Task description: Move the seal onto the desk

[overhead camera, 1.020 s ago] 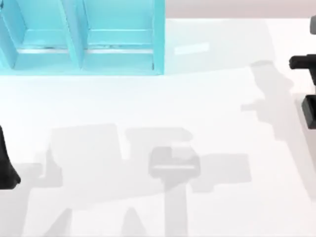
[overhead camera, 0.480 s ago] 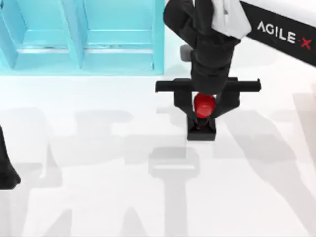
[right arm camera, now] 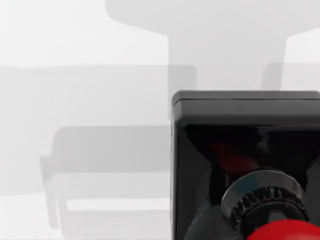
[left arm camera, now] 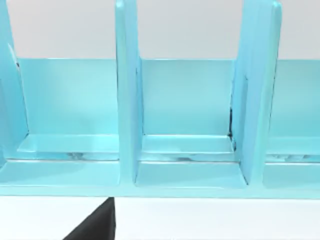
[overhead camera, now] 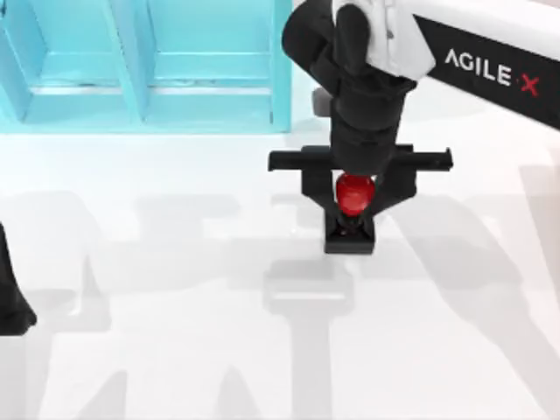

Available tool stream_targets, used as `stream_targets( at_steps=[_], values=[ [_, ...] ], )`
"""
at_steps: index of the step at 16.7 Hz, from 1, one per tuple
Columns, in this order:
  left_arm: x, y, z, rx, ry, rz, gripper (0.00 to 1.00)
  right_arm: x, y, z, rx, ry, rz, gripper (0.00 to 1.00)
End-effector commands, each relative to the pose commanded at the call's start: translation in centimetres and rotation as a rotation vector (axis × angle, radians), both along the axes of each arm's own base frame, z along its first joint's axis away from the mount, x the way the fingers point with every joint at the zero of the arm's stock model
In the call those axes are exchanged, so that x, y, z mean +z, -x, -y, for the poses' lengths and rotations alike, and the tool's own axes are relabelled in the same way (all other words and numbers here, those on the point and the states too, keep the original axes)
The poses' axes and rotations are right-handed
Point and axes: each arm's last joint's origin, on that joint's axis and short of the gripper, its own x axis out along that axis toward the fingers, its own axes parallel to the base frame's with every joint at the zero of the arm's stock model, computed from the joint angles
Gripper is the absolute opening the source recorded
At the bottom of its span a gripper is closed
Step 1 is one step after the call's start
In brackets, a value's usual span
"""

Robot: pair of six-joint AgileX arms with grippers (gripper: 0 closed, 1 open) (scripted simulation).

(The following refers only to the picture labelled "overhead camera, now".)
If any red trophy with black base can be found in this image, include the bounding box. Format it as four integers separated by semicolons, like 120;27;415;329
324;171;377;256

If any pale grey rounded box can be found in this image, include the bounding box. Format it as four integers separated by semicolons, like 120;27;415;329
311;87;333;118

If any light blue rack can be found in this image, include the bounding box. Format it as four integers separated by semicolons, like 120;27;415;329
0;0;293;136

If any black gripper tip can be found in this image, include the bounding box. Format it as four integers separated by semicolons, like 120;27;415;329
0;222;38;337

